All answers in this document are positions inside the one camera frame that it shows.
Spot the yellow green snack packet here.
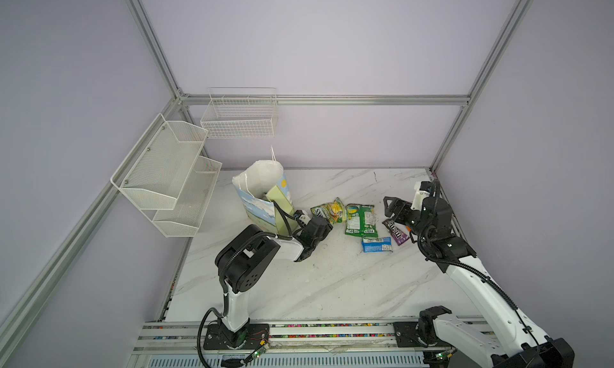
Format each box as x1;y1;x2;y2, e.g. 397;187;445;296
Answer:
310;198;347;225

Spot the small blue box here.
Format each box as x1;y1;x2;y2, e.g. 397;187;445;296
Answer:
361;237;393;253

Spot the white green paper bag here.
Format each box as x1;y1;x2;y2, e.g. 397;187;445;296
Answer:
232;149;298;236

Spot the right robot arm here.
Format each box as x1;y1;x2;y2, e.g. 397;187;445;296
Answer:
383;192;575;367

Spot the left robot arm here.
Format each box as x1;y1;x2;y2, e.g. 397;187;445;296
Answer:
203;216;333;349

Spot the purple chocolate bar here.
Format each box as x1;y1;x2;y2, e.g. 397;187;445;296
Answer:
382;219;410;246

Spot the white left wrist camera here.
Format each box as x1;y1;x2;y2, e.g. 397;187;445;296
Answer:
294;210;311;228

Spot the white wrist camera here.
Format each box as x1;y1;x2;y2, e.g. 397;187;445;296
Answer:
411;181;433;211
294;210;311;228

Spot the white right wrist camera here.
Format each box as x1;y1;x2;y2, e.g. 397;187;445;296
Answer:
411;181;433;211

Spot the white wire wall basket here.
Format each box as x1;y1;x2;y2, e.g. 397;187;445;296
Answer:
201;87;278;139

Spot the white mesh wall shelf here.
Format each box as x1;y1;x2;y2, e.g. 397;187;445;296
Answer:
110;115;222;238

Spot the aluminium frame post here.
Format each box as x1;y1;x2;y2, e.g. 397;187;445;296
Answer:
125;0;183;99

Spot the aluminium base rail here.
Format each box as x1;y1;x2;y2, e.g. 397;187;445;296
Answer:
126;316;540;368

